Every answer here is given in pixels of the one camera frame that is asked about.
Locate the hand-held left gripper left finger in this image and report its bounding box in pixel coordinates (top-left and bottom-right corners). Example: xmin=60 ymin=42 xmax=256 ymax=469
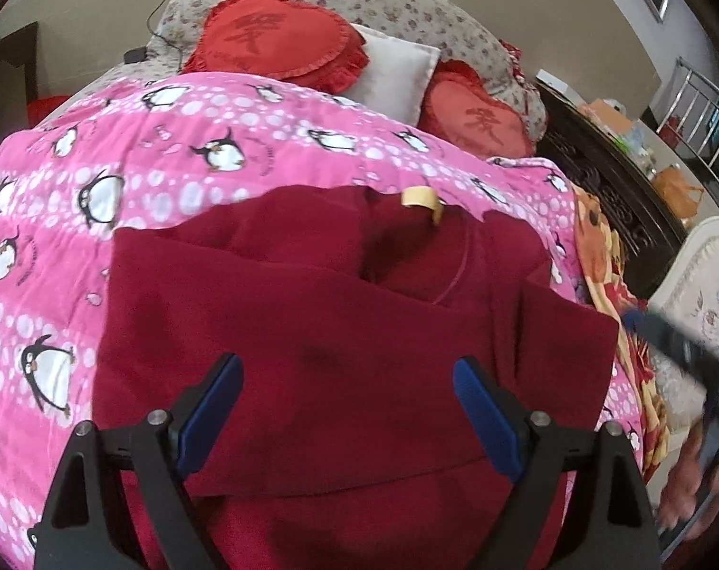
xmin=32 ymin=353 xmax=244 ymax=570

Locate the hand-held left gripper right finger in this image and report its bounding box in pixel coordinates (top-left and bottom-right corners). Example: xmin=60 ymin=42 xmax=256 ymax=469
xmin=452 ymin=356 xmax=660 ymax=570

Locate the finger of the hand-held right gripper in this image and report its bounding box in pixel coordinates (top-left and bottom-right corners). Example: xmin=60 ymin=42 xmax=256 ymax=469
xmin=621 ymin=303 xmax=719 ymax=381

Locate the dark red sweater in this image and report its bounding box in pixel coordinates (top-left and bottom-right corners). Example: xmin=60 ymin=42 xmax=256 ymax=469
xmin=92 ymin=184 xmax=620 ymax=570

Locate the person's right hand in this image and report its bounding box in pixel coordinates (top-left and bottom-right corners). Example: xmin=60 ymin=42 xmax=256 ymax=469
xmin=656 ymin=421 xmax=719 ymax=538

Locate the orange cartoon print blanket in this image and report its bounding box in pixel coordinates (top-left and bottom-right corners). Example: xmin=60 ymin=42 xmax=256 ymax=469
xmin=573 ymin=181 xmax=675 ymax=488

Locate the orange bag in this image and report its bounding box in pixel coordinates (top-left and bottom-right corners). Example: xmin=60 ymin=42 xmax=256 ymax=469
xmin=653 ymin=166 xmax=706 ymax=220

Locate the dark carved wooden cabinet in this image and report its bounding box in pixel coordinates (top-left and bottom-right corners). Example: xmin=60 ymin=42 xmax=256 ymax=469
xmin=534 ymin=80 xmax=690 ymax=298

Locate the metal tube rack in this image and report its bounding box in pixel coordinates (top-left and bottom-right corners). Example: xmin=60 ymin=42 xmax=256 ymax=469
xmin=656 ymin=56 xmax=719 ymax=220

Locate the cardboard box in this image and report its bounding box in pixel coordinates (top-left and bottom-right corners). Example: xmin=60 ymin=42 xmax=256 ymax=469
xmin=579 ymin=98 xmax=627 ymax=132

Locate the pink penguin print blanket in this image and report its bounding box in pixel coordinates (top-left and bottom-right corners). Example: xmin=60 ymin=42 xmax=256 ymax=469
xmin=0 ymin=71 xmax=642 ymax=570

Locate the white flat box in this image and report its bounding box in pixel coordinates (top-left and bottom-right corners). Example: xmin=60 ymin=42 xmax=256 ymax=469
xmin=536 ymin=69 xmax=574 ymax=96

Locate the red heart-shaped ruffled pillow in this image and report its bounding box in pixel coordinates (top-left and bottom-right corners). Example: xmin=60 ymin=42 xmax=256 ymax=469
xmin=419 ymin=59 xmax=535 ymax=161
xmin=184 ymin=0 xmax=369 ymax=96

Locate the red cloth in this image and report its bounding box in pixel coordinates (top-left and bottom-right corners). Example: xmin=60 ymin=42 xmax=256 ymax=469
xmin=27 ymin=95 xmax=69 ymax=128

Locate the white square pillow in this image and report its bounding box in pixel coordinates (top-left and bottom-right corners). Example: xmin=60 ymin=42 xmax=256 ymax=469
xmin=336 ymin=24 xmax=442 ymax=128

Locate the dark wooden desk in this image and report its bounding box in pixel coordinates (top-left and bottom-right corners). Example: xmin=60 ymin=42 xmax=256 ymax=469
xmin=0 ymin=20 xmax=39 ymax=132

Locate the floral padded headboard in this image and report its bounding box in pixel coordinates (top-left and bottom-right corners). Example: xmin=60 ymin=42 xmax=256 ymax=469
xmin=148 ymin=0 xmax=550 ymax=155

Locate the black cable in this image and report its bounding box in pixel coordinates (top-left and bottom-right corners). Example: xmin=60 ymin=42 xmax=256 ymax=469
xmin=145 ymin=0 xmax=259 ymax=51

